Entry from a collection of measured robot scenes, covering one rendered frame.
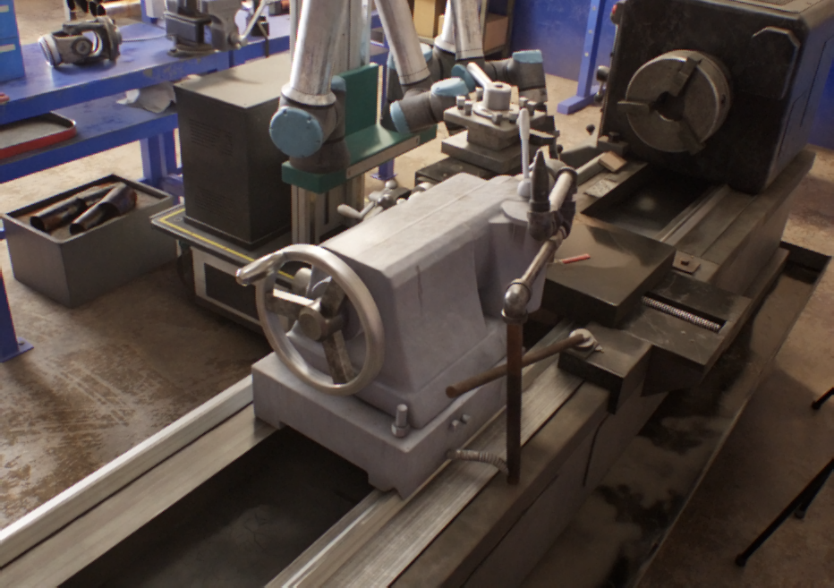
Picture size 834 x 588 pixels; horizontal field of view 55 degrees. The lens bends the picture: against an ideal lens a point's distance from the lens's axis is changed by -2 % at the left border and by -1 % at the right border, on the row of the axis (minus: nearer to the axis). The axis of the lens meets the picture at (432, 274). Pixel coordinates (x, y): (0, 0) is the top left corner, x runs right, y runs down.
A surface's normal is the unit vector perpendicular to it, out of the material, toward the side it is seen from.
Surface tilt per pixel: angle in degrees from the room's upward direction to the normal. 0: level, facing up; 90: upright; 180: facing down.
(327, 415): 90
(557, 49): 90
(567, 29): 90
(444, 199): 0
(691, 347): 0
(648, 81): 90
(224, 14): 65
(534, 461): 0
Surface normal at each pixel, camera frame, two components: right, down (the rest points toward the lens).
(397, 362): -0.58, 0.37
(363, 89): 0.84, 0.33
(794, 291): 0.07, -0.86
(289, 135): -0.18, 0.55
